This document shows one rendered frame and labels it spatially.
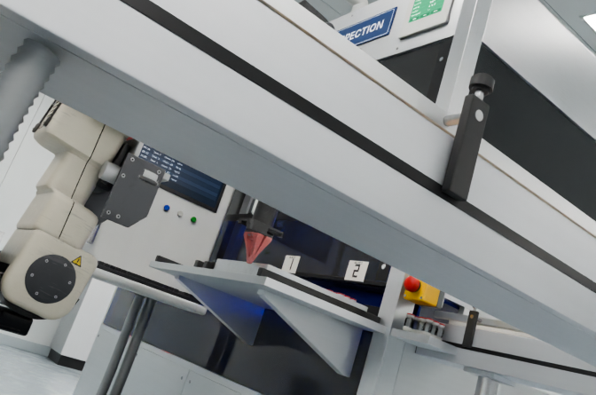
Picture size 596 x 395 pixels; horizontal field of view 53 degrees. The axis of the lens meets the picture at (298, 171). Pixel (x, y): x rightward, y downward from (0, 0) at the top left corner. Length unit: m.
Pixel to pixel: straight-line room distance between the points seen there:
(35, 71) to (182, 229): 2.03
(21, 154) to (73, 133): 5.41
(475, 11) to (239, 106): 1.64
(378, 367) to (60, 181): 0.90
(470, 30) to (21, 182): 5.57
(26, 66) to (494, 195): 0.39
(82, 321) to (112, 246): 4.31
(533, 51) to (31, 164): 5.58
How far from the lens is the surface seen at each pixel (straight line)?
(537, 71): 2.20
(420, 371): 1.73
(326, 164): 0.43
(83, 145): 1.47
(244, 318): 2.06
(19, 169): 6.85
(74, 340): 6.59
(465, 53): 1.91
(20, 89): 0.37
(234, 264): 1.58
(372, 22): 2.38
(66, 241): 1.42
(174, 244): 2.37
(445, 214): 0.51
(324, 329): 1.61
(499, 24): 2.08
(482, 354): 1.57
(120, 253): 2.30
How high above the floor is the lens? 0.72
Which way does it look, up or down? 17 degrees up
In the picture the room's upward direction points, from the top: 19 degrees clockwise
